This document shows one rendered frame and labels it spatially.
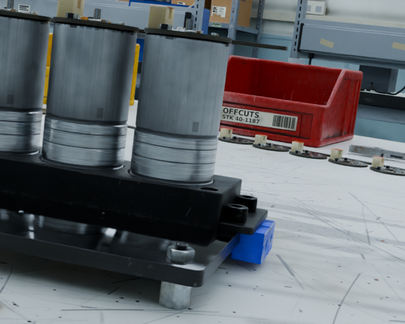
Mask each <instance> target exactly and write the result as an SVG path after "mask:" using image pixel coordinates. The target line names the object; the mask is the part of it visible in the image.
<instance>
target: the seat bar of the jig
mask: <svg viewBox="0 0 405 324"><path fill-rule="evenodd" d="M38 150H39V153H38V154H30V155H4V154H0V192H6V193H11V194H17V195H24V196H28V197H35V198H39V199H46V200H50V201H57V202H61V203H68V204H74V205H79V206H85V207H90V208H96V209H101V210H107V211H111V212H118V213H125V214H129V215H135V216H140V217H146V218H151V219H157V220H162V221H168V222H175V223H180V224H186V225H190V226H197V227H201V228H208V229H212V230H218V229H219V223H220V221H221V220H222V219H223V218H224V213H225V208H226V205H227V204H236V200H237V196H238V195H240V191H241V186H242V180H241V179H239V178H234V177H227V176H222V175H215V174H214V177H213V179H212V180H213V184H206V185H183V184H170V183H161V182H157V181H150V180H147V179H142V178H139V177H136V176H133V175H131V174H129V172H130V170H131V169H130V165H131V161H127V160H124V162H123V164H122V165H123V168H119V169H113V170H94V169H84V168H73V167H68V166H60V165H54V164H51V163H47V162H45V161H42V160H41V157H42V155H41V152H42V147H40V146H39V149H38Z"/></svg>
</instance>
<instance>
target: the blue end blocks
mask: <svg viewBox="0 0 405 324"><path fill-rule="evenodd" d="M274 229H275V221H273V220H265V221H264V222H263V223H262V224H261V225H260V226H259V228H258V229H257V230H256V231H255V232H254V234H253V235H245V234H240V240H239V243H238V244H237V246H236V247H235V248H234V249H233V251H232V252H231V259H234V260H240V261H244V262H251V263H254V264H262V262H263V261H264V260H265V258H266V256H267V255H268V253H269V252H270V250H271V248H272V243H273V234H274Z"/></svg>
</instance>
